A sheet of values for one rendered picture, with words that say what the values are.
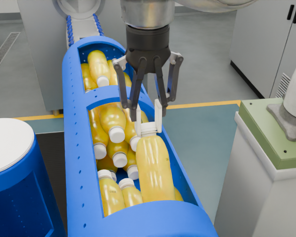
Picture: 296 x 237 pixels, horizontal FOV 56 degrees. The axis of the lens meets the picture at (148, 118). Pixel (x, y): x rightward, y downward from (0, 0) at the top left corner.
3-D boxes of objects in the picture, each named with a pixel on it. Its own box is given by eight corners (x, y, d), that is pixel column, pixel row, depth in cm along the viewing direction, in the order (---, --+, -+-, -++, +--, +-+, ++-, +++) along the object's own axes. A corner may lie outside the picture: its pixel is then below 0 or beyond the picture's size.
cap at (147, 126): (136, 134, 61) (135, 126, 61) (144, 133, 64) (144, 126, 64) (151, 131, 59) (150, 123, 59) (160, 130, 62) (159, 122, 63)
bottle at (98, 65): (104, 67, 113) (111, 90, 99) (86, 66, 111) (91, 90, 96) (106, 50, 109) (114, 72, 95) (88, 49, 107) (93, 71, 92)
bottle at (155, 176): (139, 223, 59) (126, 135, 60) (154, 213, 65) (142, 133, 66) (170, 223, 55) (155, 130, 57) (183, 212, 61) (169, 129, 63)
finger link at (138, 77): (148, 59, 50) (141, 59, 49) (137, 112, 56) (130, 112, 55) (143, 51, 53) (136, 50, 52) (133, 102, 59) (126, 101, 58)
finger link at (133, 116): (136, 100, 56) (121, 103, 55) (136, 121, 59) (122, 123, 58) (135, 97, 57) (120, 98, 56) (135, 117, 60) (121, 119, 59)
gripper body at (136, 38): (164, 13, 52) (163, 60, 57) (119, 17, 50) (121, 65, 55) (178, 27, 46) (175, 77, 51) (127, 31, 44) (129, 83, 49)
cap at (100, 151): (106, 143, 76) (107, 148, 74) (104, 154, 78) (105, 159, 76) (92, 143, 74) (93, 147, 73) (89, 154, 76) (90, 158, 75)
